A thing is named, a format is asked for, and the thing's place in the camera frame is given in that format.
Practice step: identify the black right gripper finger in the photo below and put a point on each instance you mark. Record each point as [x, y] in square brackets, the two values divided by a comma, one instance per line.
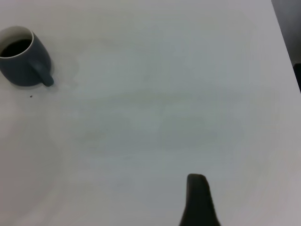
[198, 202]

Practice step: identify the dark grey ceramic cup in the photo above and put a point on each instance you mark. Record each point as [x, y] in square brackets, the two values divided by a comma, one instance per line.
[21, 70]

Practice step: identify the black blurry object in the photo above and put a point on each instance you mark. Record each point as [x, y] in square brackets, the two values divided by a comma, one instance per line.
[298, 77]

